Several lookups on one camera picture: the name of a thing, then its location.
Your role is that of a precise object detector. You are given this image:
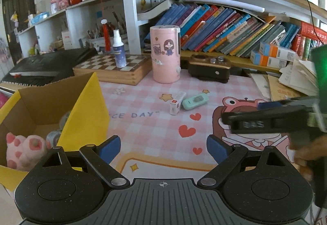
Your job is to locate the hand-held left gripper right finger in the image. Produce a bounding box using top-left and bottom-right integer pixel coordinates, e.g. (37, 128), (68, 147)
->
(197, 134), (293, 187)

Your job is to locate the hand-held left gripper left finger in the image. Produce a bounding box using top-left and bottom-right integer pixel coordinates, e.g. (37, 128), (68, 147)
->
(42, 135), (131, 187)

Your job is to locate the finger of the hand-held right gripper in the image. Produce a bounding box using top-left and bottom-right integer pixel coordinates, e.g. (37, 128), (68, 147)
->
(221, 110), (256, 133)
(258, 97), (319, 110)

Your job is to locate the yellow cardboard box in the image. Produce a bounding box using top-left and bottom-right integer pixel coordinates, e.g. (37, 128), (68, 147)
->
(0, 72), (110, 192)

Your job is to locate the dark purple tape stack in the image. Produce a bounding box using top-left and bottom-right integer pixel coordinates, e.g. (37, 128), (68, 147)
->
(46, 130), (63, 150)

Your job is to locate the pink plush toy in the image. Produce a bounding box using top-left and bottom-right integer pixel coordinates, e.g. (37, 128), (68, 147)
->
(6, 132), (48, 171)

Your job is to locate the pink checked cloth-covered desktop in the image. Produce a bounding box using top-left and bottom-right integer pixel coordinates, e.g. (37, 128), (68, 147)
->
(0, 69), (327, 190)

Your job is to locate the person's right hand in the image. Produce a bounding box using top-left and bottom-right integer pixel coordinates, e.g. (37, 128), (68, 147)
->
(290, 135), (327, 181)

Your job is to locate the stack of loose papers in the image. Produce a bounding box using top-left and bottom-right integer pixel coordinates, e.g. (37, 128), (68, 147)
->
(250, 59), (320, 103)

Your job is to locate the mint green handheld device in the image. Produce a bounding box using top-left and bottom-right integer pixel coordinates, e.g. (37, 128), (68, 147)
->
(182, 93), (209, 110)

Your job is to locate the small white and red box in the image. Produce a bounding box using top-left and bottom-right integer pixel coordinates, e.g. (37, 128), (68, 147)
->
(170, 92), (187, 115)

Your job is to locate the black and brown radio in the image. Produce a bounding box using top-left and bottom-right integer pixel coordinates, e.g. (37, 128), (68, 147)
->
(188, 54), (232, 84)

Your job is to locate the wooden chessboard box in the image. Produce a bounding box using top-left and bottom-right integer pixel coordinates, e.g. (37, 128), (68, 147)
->
(73, 54), (153, 86)

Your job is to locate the red boxed book set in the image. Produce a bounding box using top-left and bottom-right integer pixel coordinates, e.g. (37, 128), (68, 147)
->
(291, 22), (327, 62)

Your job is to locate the pink cylindrical container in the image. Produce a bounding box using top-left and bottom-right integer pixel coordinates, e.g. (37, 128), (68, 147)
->
(149, 25), (182, 84)

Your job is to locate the row of colourful books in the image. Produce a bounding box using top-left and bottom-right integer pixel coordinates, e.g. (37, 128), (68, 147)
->
(143, 2), (300, 58)

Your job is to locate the white spray bottle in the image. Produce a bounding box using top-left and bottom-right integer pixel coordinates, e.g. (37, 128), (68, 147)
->
(112, 29), (128, 68)

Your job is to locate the black electronic keyboard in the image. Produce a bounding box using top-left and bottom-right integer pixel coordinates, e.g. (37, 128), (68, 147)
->
(0, 47), (99, 92)

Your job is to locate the white box with red label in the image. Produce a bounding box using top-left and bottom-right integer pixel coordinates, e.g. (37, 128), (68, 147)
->
(61, 31), (73, 50)

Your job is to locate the white side shelf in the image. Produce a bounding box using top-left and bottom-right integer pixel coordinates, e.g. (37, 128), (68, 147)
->
(18, 0), (125, 52)

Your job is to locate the white bookshelf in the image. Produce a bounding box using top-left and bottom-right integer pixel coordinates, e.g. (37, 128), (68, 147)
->
(120, 0), (327, 74)

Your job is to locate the blue and white box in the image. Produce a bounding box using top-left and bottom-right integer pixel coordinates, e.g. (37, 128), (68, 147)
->
(28, 11), (50, 26)

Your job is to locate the dark door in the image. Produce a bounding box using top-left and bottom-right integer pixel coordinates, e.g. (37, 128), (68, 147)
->
(0, 0), (35, 62)

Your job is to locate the black cable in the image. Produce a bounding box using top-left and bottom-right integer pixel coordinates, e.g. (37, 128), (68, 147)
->
(282, 0), (322, 41)

